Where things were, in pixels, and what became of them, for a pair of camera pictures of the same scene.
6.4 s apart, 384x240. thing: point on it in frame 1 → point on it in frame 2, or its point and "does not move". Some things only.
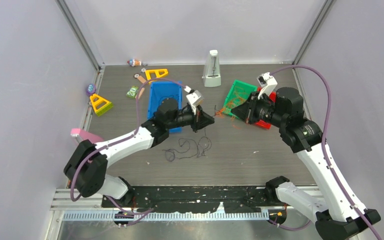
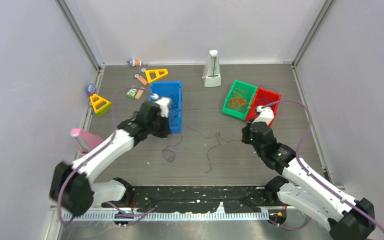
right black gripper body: (264, 109) → (247, 139)
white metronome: (212, 76) does not move
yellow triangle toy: (101, 106) does not move
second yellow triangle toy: (157, 72) does not move
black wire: (202, 149) → (175, 104)
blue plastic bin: (159, 90) does not move
